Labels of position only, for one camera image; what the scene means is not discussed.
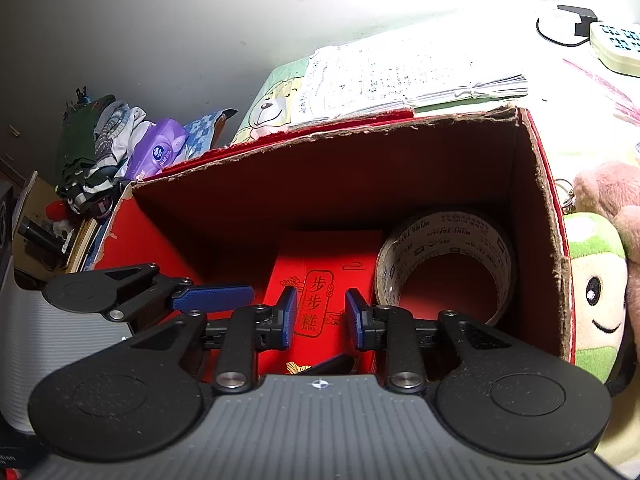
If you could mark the pile of clothes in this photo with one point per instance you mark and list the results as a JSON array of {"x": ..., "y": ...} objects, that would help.
[{"x": 97, "y": 140}]

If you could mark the purple tissue pack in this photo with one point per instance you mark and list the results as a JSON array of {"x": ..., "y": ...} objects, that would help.
[{"x": 158, "y": 149}]

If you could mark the black plug with cable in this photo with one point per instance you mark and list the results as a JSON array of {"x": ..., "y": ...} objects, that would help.
[{"x": 564, "y": 25}]

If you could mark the pink plush toy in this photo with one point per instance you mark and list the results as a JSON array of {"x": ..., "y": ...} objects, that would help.
[{"x": 614, "y": 193}]

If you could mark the green face plush toy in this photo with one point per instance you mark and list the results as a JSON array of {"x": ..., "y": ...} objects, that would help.
[{"x": 599, "y": 274}]

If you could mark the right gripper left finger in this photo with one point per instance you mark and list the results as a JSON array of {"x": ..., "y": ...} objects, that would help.
[{"x": 239, "y": 338}]

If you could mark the white power strip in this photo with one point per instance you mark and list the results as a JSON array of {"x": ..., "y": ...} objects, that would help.
[{"x": 617, "y": 47}]

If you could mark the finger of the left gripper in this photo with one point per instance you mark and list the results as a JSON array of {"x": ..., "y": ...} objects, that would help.
[
  {"x": 140, "y": 293},
  {"x": 343, "y": 364}
]

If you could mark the stack of printed papers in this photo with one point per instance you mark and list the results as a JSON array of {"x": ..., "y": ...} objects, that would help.
[{"x": 386, "y": 73}]

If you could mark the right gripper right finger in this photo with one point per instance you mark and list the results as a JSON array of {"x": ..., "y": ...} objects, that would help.
[{"x": 411, "y": 355}]

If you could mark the cartoon print bed sheet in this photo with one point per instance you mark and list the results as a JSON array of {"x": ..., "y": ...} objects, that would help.
[{"x": 273, "y": 110}]

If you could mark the red gold gift box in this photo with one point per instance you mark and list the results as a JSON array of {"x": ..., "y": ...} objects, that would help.
[{"x": 322, "y": 267}]

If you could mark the red cardboard box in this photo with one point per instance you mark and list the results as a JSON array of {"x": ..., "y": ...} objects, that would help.
[{"x": 220, "y": 218}]

